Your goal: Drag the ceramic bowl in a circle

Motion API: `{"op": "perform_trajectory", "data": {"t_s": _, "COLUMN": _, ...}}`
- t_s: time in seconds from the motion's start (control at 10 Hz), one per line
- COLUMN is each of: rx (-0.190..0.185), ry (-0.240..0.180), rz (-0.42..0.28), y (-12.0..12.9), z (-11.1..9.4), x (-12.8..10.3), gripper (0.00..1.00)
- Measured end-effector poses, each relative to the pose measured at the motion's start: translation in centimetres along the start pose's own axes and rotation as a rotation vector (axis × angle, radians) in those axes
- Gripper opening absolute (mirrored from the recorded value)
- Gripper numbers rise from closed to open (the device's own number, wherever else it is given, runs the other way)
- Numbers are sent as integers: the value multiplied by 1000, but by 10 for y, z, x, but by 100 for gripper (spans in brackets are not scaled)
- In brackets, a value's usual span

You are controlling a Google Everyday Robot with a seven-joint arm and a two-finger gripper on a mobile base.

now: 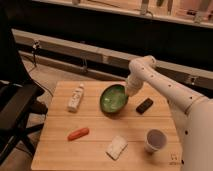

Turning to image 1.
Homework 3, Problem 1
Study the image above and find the green ceramic bowl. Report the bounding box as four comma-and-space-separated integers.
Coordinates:
99, 84, 128, 115

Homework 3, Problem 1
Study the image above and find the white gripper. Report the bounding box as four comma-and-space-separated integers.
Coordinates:
125, 76, 143, 97

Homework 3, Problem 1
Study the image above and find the white paper cup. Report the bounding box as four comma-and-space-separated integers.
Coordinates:
144, 129, 167, 154

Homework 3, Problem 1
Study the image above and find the black rectangular box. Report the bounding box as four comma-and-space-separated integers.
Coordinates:
136, 98, 153, 114

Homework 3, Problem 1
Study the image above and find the white plastic bottle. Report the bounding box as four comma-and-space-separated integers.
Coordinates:
67, 84, 84, 112

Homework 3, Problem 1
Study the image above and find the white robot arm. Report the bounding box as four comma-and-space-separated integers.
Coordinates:
125, 55, 213, 171

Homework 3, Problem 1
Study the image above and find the wooden table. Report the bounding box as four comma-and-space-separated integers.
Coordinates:
31, 81, 182, 171

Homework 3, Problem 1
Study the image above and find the orange carrot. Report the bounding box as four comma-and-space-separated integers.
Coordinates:
67, 127, 89, 141

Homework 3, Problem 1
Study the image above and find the black chair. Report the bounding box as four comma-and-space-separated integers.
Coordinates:
0, 5, 48, 165

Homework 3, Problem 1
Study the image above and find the white sponge block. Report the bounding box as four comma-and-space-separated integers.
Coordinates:
106, 136, 128, 160

